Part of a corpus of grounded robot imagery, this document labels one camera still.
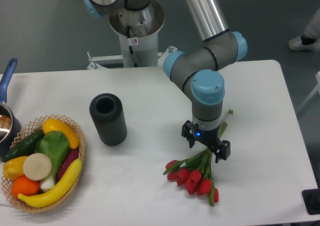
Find white furniture frame right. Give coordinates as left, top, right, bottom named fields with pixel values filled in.
left=296, top=71, right=320, bottom=120

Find woven wicker basket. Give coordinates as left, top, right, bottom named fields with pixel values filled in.
left=1, top=114, right=86, bottom=213

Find green bok choy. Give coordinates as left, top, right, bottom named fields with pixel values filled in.
left=34, top=131, right=69, bottom=192

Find blue handled saucepan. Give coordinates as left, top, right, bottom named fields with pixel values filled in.
left=0, top=58, right=22, bottom=157

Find yellow bell pepper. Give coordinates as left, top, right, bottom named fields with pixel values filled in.
left=2, top=156, right=28, bottom=181

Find dark grey ribbed vase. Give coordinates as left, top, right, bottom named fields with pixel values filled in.
left=89, top=93, right=127, bottom=146

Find orange fruit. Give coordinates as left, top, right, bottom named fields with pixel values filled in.
left=11, top=176, right=40, bottom=200

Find white shoe right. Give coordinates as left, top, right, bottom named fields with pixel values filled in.
left=288, top=35, right=320, bottom=52

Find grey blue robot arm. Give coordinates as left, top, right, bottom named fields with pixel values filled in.
left=82, top=0, right=248, bottom=160

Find black device at edge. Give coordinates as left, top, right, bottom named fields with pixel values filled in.
left=301, top=188, right=320, bottom=215

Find red tulip bouquet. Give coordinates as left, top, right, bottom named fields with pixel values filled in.
left=162, top=108, right=235, bottom=208

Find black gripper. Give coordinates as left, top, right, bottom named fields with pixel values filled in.
left=181, top=120, right=231, bottom=164

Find purple sweet potato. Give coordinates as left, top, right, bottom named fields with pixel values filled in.
left=56, top=149, right=79, bottom=181

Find beige round disc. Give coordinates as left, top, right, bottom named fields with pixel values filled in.
left=22, top=153, right=52, bottom=181

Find grey trouser leg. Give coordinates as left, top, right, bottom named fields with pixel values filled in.
left=303, top=8, right=320, bottom=39

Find yellow squash upper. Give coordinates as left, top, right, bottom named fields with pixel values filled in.
left=42, top=118, right=80, bottom=150

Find green cucumber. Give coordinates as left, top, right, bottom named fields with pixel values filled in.
left=2, top=129, right=45, bottom=163

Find yellow banana squash lower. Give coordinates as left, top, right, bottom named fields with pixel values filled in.
left=18, top=158, right=83, bottom=208

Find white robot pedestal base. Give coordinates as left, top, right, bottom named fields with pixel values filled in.
left=87, top=0, right=165, bottom=70

